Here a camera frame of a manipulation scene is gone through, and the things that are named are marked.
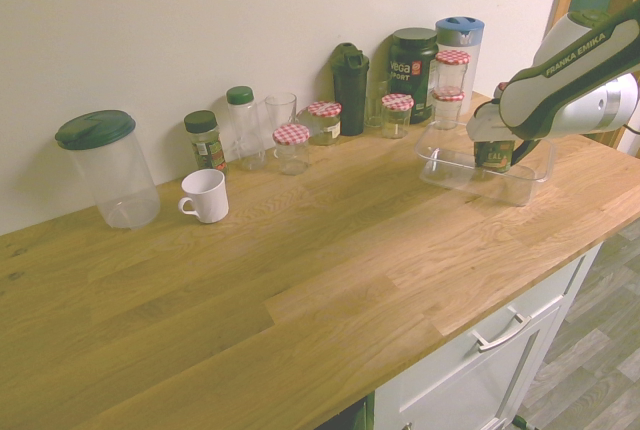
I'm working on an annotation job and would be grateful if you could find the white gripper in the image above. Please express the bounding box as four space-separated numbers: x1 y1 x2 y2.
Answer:
466 82 535 166

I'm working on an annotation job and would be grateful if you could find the small cereal box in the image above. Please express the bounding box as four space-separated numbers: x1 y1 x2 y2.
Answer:
472 138 516 174

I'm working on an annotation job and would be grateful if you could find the clear rectangular plastic container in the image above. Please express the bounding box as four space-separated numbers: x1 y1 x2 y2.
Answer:
413 119 559 208

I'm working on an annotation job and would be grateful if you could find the empty jar, red checked lid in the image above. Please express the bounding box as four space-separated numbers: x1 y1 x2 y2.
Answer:
431 88 466 126
380 93 416 140
271 123 312 177
433 49 472 96

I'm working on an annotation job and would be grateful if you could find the black protein powder tub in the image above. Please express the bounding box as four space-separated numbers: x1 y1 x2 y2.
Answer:
388 27 441 119

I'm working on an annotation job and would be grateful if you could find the translucent pitcher with blue lid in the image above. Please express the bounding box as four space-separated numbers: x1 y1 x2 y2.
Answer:
434 16 486 116

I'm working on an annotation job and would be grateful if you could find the short clear drinking glass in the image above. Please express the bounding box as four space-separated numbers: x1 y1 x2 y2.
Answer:
363 79 391 129

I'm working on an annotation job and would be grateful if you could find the black shaker bottle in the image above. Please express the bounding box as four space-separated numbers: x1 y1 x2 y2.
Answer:
331 41 371 137

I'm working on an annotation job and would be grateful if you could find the labelled jar, red checked lid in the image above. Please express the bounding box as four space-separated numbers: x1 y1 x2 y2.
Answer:
305 100 344 147

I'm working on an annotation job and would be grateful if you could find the tall clear drinking glass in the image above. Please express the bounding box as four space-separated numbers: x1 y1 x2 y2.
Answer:
264 92 311 154

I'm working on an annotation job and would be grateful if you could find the clear bottle with green cap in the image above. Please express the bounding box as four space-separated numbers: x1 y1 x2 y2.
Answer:
224 85 268 172

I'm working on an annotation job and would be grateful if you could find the dark dishwasher front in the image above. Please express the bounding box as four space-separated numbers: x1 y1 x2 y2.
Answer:
319 392 376 430

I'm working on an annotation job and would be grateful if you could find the spice jar with black lid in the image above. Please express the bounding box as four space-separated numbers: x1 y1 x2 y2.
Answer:
183 109 230 176

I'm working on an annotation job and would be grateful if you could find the white ceramic mug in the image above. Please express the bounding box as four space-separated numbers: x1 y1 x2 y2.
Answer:
178 168 231 225

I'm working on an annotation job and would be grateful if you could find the clear pitcher with green lid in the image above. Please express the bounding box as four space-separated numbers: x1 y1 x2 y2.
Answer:
53 109 162 230

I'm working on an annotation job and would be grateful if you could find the silver drawer handle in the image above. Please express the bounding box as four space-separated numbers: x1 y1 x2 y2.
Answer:
469 312 532 354

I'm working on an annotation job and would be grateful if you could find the white drawer with handle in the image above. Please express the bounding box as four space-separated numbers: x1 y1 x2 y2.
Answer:
372 242 606 430

